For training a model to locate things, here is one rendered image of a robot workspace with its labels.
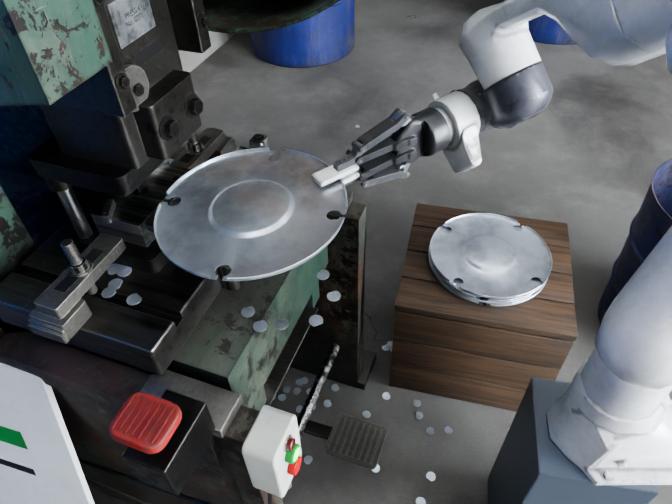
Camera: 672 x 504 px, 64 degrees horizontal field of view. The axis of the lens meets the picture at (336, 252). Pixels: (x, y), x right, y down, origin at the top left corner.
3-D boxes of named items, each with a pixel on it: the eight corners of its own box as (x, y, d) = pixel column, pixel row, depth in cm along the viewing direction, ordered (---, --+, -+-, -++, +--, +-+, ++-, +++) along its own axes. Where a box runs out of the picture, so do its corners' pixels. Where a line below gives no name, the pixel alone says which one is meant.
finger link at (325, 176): (359, 169, 84) (359, 166, 83) (321, 187, 82) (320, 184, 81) (349, 160, 86) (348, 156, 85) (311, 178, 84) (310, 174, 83)
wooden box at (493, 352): (536, 306, 166) (567, 222, 142) (538, 416, 140) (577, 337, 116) (408, 285, 174) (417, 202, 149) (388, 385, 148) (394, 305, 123)
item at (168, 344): (289, 191, 107) (286, 167, 102) (162, 376, 77) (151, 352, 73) (161, 163, 115) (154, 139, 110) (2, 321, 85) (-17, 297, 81)
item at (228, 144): (237, 147, 107) (229, 101, 100) (194, 198, 96) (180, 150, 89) (211, 142, 109) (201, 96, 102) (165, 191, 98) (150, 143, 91)
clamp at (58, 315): (138, 262, 85) (117, 213, 78) (66, 344, 74) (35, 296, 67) (107, 253, 87) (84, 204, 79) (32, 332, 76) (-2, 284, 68)
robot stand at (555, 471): (565, 490, 127) (636, 391, 95) (575, 575, 114) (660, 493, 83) (487, 477, 129) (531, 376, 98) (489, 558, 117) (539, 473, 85)
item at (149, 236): (197, 190, 93) (191, 169, 90) (147, 247, 83) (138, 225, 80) (153, 180, 95) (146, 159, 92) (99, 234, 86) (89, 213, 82)
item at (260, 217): (120, 270, 74) (118, 266, 73) (198, 146, 93) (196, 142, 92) (325, 293, 68) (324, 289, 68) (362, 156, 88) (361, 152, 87)
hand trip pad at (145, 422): (198, 435, 66) (185, 404, 61) (172, 481, 62) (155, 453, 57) (151, 418, 68) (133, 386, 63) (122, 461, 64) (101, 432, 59)
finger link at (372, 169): (402, 137, 90) (403, 144, 91) (347, 167, 87) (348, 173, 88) (417, 148, 87) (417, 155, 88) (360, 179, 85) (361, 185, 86)
